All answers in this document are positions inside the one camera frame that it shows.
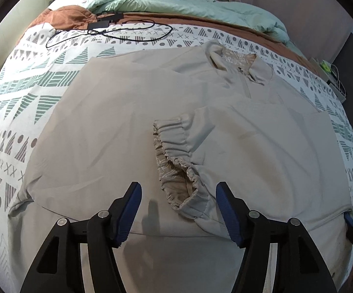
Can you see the white nightstand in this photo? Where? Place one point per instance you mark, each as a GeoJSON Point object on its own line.
{"type": "Point", "coordinates": [335, 88]}

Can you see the beige jacket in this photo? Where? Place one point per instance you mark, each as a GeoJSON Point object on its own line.
{"type": "Point", "coordinates": [118, 122]}

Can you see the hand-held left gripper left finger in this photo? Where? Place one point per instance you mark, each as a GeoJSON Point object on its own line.
{"type": "Point", "coordinates": [127, 213]}

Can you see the orange cloth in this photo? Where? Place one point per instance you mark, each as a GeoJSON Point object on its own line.
{"type": "Point", "coordinates": [63, 16]}

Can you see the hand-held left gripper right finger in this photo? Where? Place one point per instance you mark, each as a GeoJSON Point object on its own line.
{"type": "Point", "coordinates": [230, 213]}

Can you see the beige padded headboard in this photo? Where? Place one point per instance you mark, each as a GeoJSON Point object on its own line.
{"type": "Point", "coordinates": [33, 3]}

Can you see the black power adapter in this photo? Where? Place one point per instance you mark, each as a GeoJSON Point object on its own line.
{"type": "Point", "coordinates": [103, 23]}

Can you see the green object on nightstand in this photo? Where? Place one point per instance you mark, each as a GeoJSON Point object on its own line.
{"type": "Point", "coordinates": [324, 67]}

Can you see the bed with patterned sheet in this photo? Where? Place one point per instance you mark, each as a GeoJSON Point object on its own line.
{"type": "Point", "coordinates": [42, 82]}

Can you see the mint green duvet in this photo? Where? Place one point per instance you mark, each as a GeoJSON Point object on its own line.
{"type": "Point", "coordinates": [194, 12]}

